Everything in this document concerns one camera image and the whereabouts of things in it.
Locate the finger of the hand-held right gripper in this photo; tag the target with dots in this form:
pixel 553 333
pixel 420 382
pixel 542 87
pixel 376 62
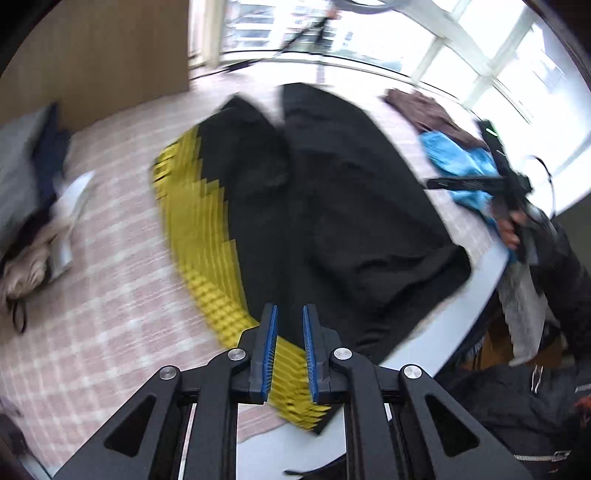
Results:
pixel 461 182

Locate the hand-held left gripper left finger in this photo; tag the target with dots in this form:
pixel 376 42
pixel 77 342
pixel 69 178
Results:
pixel 269 355

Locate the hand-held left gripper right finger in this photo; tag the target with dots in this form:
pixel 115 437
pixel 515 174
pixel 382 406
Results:
pixel 310 360

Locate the black and yellow garment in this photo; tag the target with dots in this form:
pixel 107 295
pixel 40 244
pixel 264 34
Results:
pixel 341 207

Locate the person's right hand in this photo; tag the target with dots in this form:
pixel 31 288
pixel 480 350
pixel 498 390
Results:
pixel 509 235

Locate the blue garment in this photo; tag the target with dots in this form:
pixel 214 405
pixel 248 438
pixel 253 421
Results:
pixel 457 161

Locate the brown garment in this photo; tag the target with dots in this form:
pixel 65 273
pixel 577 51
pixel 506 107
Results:
pixel 429 113

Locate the light grey towel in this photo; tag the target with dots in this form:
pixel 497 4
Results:
pixel 526 309

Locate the pink plaid bed sheet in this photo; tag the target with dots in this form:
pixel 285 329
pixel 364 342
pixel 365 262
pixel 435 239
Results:
pixel 115 286

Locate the black zippered jacket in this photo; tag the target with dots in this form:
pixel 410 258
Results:
pixel 517 415

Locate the black tripod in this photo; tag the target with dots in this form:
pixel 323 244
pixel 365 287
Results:
pixel 304 32

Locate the white cloth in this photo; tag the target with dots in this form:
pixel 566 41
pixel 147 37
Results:
pixel 69 217

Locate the beige cloth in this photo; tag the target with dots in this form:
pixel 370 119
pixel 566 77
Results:
pixel 27 267

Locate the navy cloth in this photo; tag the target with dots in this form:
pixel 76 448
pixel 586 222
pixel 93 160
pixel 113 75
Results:
pixel 48 161

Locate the grey cloth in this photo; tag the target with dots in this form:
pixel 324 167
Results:
pixel 18 170

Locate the wooden cabinet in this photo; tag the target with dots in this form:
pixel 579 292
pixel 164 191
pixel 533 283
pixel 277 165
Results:
pixel 92 60

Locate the window frame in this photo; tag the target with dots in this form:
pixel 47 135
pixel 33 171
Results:
pixel 415 50

